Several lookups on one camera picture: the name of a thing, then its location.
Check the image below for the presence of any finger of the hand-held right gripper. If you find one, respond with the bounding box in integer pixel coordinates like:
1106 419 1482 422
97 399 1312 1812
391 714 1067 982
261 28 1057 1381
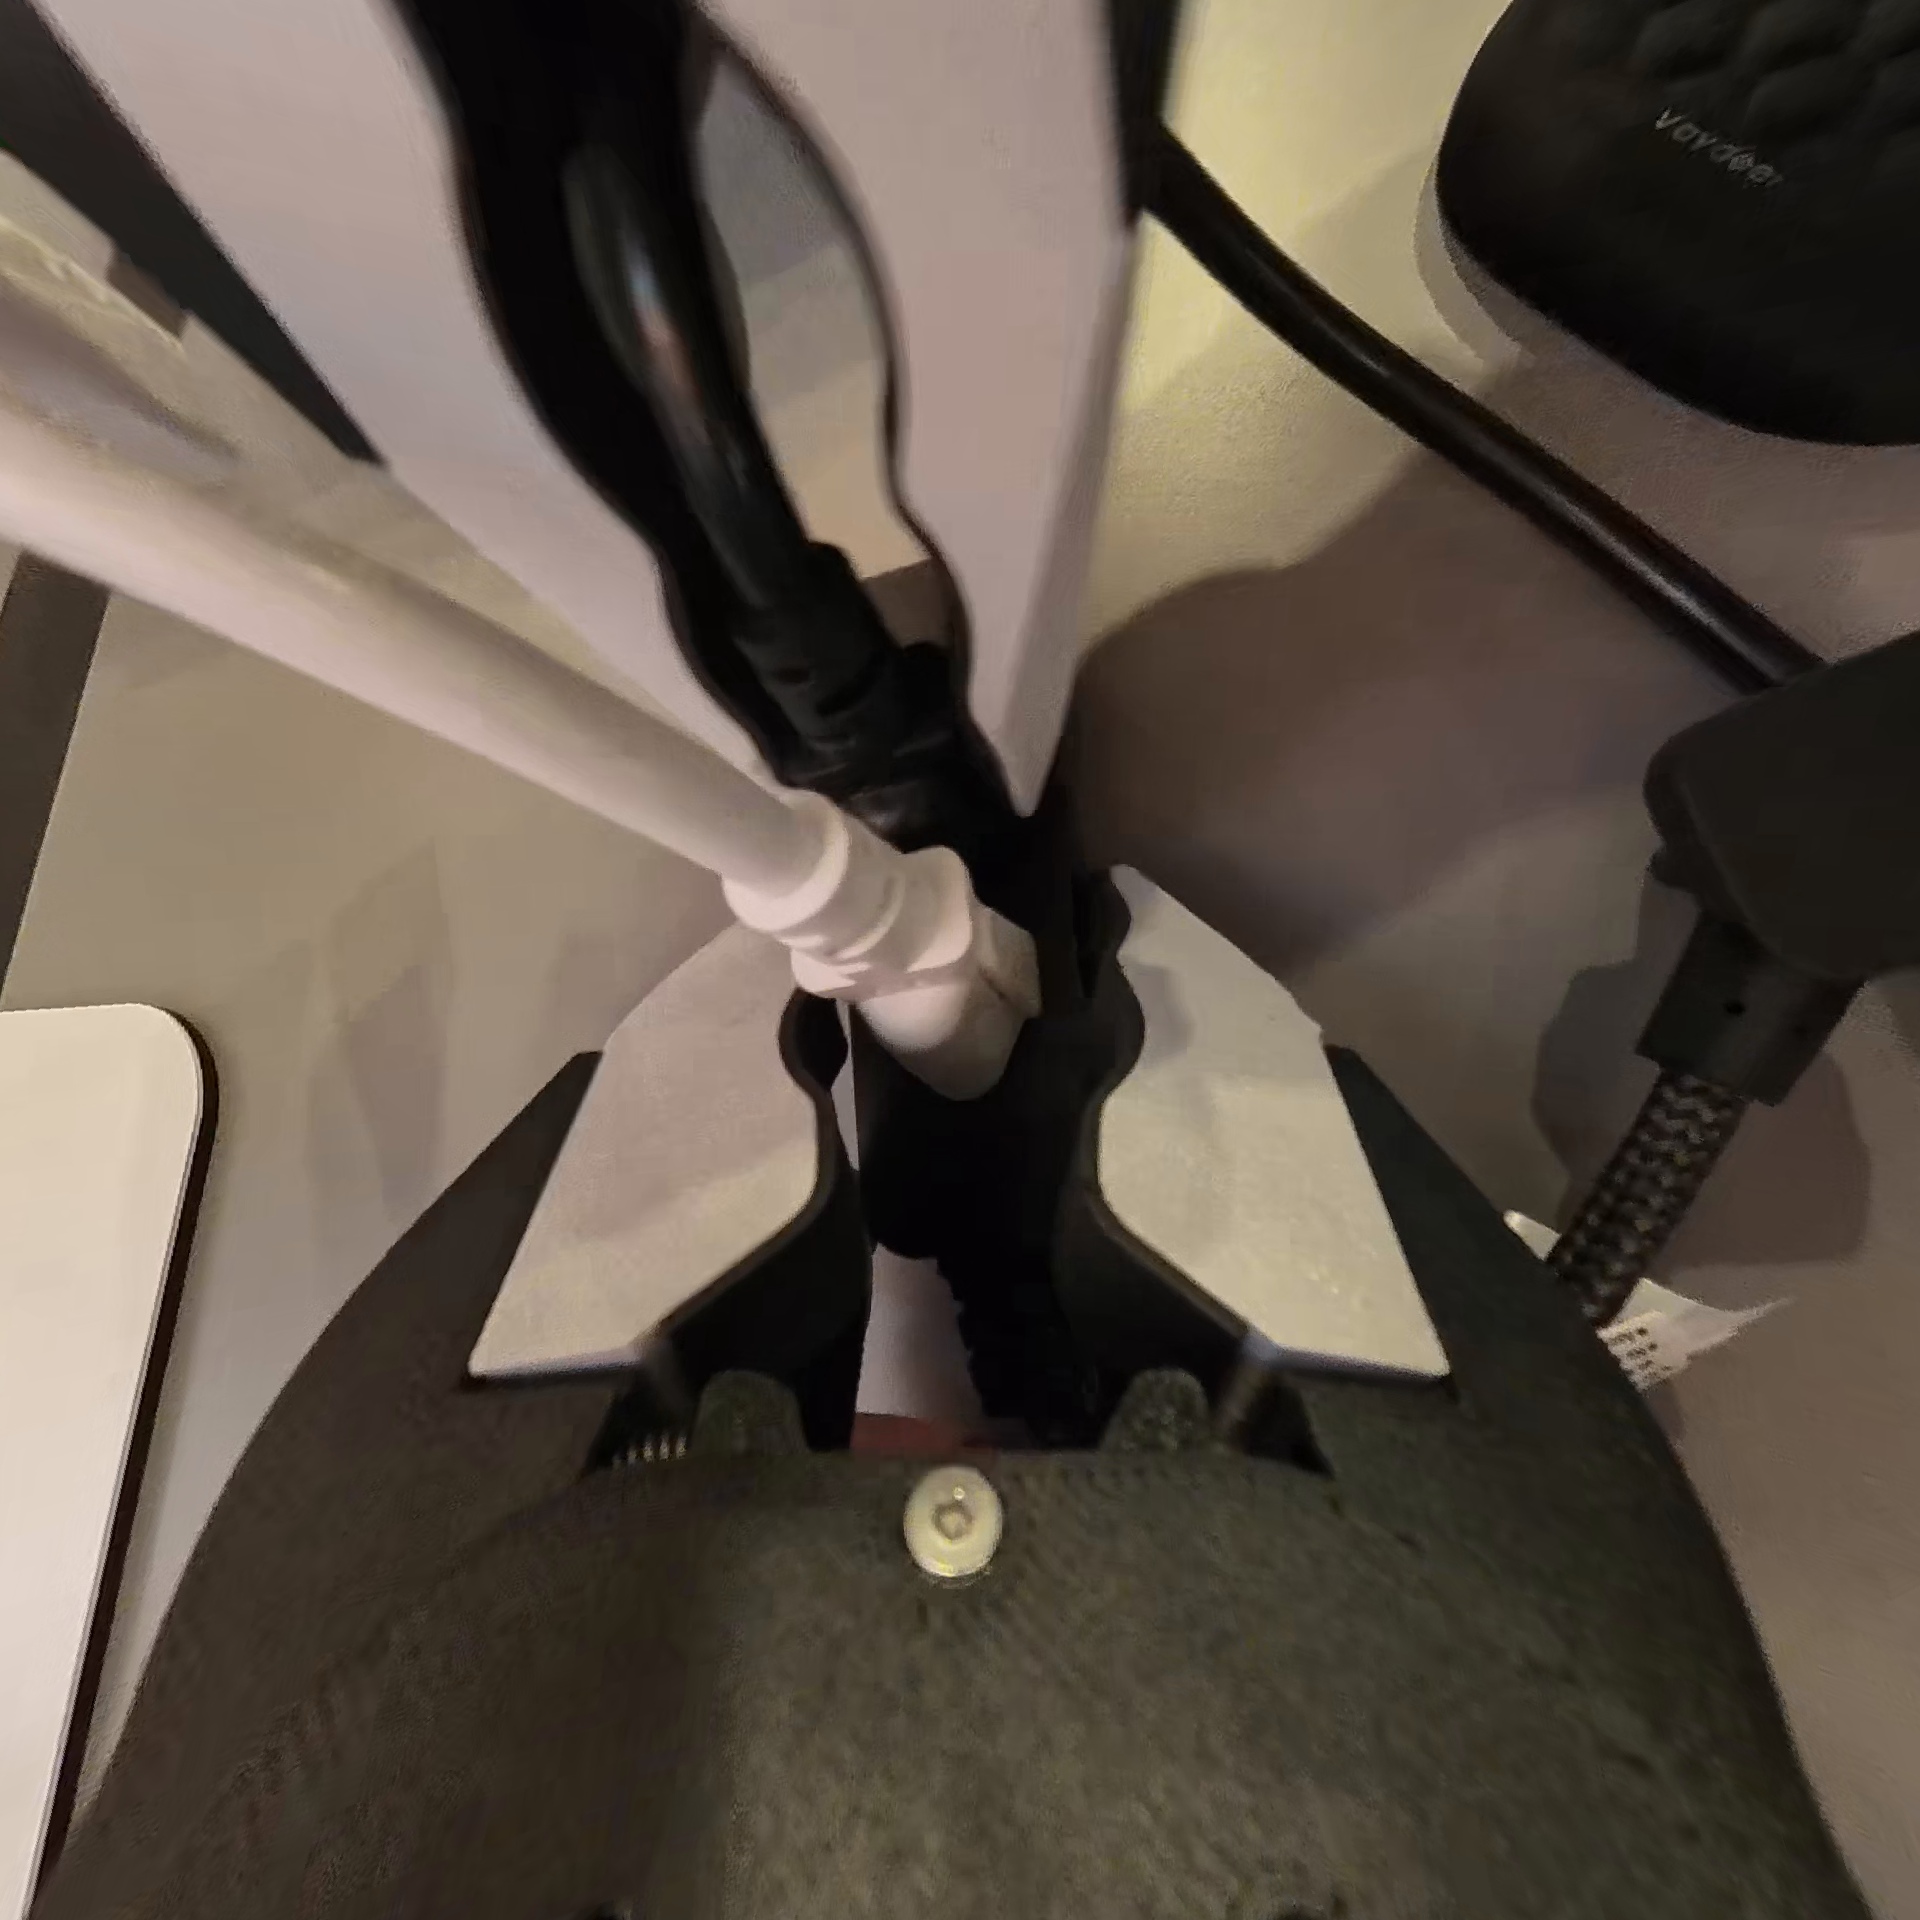
720 0 1173 818
30 0 982 837

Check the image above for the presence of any black power strip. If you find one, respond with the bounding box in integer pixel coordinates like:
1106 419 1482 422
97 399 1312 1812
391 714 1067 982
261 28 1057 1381
848 796 1150 1448

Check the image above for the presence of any white flat pad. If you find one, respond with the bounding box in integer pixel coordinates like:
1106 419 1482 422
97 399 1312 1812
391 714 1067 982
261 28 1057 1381
0 1002 219 1870

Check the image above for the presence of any white power plug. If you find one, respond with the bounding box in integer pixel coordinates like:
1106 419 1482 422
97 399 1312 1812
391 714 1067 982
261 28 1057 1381
720 796 1045 1103

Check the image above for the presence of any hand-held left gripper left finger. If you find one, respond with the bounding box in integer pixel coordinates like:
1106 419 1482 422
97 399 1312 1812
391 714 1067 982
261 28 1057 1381
470 931 874 1378

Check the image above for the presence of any black flat plug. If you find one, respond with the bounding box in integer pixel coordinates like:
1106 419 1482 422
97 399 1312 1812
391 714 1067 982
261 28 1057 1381
1639 630 1920 1106

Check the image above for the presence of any black smooth cable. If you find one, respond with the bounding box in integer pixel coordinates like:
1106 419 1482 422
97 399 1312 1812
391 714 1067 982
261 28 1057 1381
1147 128 1824 694

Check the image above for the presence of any white cable tag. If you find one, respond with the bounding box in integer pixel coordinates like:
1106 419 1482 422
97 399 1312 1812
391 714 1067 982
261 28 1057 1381
1501 1207 1795 1389

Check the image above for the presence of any white power cable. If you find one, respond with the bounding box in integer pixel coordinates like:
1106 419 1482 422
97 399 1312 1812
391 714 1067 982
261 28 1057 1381
0 285 818 909

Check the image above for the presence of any black wrist rest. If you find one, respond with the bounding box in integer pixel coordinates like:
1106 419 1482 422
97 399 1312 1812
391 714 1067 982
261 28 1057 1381
1431 0 1920 448

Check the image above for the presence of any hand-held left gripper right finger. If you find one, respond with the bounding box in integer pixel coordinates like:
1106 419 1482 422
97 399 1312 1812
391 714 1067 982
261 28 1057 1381
1049 866 1454 1378

